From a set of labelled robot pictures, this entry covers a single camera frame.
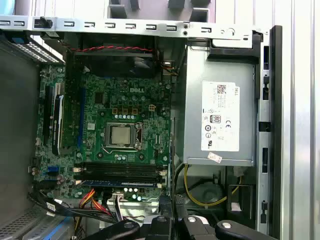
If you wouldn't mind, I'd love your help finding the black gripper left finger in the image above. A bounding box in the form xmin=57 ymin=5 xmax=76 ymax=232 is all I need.
xmin=84 ymin=216 xmax=174 ymax=240

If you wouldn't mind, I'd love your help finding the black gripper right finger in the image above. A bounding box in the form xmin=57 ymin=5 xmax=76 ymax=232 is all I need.
xmin=177 ymin=216 xmax=279 ymax=240

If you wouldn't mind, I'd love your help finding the black RAM slot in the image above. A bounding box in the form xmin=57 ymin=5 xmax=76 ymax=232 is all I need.
xmin=80 ymin=161 xmax=163 ymax=168
xmin=74 ymin=173 xmax=163 ymax=181
xmin=80 ymin=166 xmax=163 ymax=174

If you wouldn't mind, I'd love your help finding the blue expansion slot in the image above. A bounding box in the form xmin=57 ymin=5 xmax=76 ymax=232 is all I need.
xmin=76 ymin=86 xmax=86 ymax=151

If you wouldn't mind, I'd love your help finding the black expansion slot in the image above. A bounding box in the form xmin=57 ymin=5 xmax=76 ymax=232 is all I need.
xmin=42 ymin=84 xmax=55 ymax=146

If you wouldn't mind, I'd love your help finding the blue disk carrier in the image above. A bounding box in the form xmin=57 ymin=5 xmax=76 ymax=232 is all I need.
xmin=23 ymin=214 xmax=77 ymax=240

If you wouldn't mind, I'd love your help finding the metal socket cover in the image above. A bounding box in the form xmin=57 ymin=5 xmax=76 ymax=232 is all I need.
xmin=104 ymin=121 xmax=145 ymax=151

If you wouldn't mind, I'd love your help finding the silver CPU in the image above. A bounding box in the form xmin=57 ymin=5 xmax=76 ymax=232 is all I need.
xmin=111 ymin=124 xmax=132 ymax=147

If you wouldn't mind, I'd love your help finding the grey power supply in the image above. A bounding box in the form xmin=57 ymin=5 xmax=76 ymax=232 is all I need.
xmin=183 ymin=44 xmax=258 ymax=167

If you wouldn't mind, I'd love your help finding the black graphics card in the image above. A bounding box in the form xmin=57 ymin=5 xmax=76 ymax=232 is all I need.
xmin=51 ymin=93 xmax=76 ymax=156

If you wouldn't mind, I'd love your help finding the green motherboard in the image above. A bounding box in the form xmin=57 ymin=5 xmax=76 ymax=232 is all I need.
xmin=31 ymin=63 xmax=176 ymax=203

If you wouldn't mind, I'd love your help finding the black PC case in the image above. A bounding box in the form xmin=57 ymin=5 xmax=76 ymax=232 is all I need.
xmin=0 ymin=14 xmax=285 ymax=240

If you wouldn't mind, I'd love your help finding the black case fan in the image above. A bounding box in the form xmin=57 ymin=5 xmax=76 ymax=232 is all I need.
xmin=63 ymin=32 xmax=163 ymax=78

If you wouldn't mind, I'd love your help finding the black case latch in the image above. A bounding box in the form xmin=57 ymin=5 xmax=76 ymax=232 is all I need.
xmin=33 ymin=16 xmax=54 ymax=29

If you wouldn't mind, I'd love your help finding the black cable bundle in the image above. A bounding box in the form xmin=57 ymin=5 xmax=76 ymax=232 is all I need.
xmin=27 ymin=191 xmax=126 ymax=225

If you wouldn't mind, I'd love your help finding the orange red wire bundle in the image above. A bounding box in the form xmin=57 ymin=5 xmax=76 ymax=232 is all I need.
xmin=79 ymin=188 xmax=116 ymax=221

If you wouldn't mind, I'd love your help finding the yellow wire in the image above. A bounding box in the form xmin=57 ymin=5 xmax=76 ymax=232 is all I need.
xmin=183 ymin=163 xmax=244 ymax=207

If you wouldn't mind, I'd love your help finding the red black twisted wire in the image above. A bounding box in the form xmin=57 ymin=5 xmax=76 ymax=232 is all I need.
xmin=69 ymin=45 xmax=155 ymax=54

